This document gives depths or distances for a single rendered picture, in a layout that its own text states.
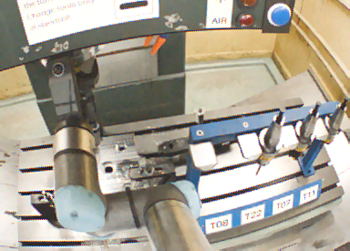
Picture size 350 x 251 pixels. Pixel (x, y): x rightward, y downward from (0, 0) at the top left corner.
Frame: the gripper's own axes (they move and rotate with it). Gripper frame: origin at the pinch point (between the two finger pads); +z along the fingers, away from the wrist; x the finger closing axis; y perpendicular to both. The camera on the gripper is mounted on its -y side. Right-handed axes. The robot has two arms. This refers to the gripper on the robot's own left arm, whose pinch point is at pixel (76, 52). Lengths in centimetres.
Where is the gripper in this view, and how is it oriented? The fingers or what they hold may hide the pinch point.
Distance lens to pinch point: 62.5
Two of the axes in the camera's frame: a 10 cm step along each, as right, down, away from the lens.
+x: 9.8, -1.5, 1.3
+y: 0.0, 6.2, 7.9
